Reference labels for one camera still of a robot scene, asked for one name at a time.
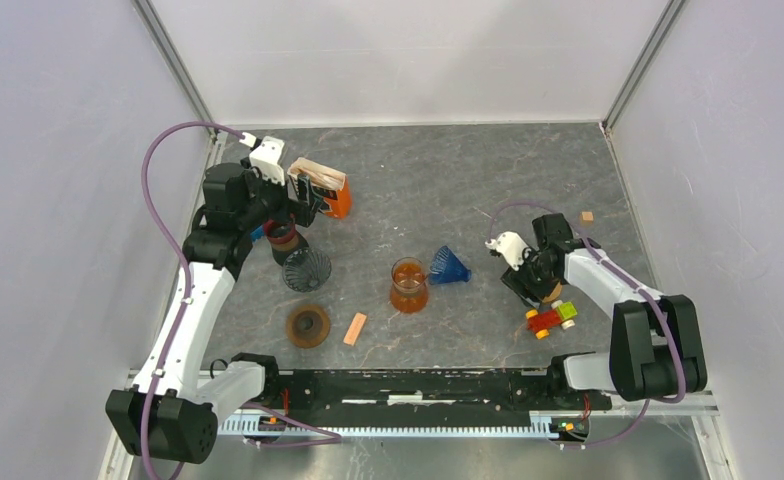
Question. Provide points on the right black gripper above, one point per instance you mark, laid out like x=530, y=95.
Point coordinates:
x=517, y=281

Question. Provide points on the orange coffee filter box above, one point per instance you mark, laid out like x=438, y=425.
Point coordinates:
x=331, y=186

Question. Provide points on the white slotted cable duct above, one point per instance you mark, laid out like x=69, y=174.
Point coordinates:
x=255, y=425

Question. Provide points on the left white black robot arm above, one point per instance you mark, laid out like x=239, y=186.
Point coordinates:
x=166, y=413

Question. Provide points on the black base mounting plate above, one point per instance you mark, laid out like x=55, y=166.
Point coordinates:
x=412, y=398

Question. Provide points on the amber glass carafe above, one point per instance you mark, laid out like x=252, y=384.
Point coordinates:
x=409, y=291

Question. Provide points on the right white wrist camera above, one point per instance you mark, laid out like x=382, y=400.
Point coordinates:
x=511, y=247

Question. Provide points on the dark red cup carafe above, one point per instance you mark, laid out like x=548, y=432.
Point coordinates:
x=284, y=239

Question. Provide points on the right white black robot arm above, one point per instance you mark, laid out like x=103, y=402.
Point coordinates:
x=655, y=349

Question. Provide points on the blue red toy block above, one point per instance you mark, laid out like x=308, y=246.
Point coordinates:
x=257, y=234

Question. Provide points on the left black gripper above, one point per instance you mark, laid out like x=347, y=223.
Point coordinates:
x=301, y=210

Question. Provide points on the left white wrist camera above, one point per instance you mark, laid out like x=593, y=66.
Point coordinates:
x=265, y=154

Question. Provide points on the dark smoky glass dripper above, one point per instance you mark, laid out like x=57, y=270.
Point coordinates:
x=306, y=270

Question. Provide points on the blue glass dripper cone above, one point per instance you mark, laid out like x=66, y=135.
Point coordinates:
x=446, y=268

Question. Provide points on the long wooden block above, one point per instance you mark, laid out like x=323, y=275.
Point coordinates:
x=355, y=328

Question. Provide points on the red green toy car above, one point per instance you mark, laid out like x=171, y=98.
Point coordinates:
x=562, y=314

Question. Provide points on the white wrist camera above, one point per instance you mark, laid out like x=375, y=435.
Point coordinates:
x=511, y=247
x=265, y=154

